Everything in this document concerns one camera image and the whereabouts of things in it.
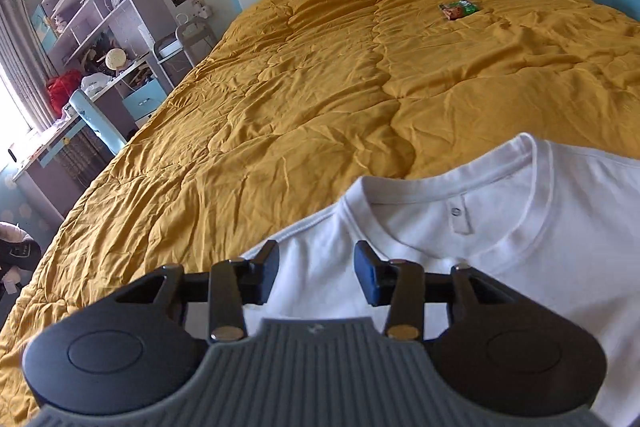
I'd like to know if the light blue chair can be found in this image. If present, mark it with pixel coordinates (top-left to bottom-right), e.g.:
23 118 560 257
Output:
67 88 128 152

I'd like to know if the grey rolling cart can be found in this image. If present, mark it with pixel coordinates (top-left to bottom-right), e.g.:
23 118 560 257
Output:
152 17 219 82

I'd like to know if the white desk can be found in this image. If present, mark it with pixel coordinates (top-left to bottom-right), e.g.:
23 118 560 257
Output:
12 57 166 210

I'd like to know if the small green snack packet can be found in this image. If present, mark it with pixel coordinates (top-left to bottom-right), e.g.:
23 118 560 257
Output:
439 0 481 22

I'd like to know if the grey curtain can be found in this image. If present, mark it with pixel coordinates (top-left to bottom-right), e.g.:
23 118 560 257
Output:
0 0 57 132

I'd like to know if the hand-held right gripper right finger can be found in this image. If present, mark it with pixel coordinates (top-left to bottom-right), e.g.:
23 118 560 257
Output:
353 241 521 341

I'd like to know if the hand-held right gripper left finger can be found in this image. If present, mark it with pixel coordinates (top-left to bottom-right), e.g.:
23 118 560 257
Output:
112 239 281 343

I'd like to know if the white t-shirt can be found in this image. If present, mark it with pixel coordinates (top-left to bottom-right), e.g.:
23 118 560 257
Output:
240 133 640 427

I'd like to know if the red bag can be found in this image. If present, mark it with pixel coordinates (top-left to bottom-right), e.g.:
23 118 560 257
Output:
46 69 84 114

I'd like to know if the mustard yellow blanket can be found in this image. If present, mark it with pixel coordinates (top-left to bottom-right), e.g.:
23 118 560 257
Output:
0 0 640 413

